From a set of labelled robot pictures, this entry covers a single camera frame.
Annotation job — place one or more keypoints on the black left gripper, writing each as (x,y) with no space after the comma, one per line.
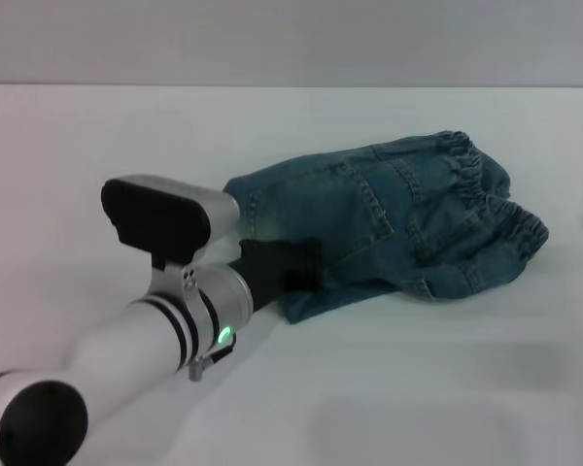
(267,269)

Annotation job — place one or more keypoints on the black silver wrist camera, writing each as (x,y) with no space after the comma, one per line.
(165,213)

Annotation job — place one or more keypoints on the blue denim shorts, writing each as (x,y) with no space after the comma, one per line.
(393,223)

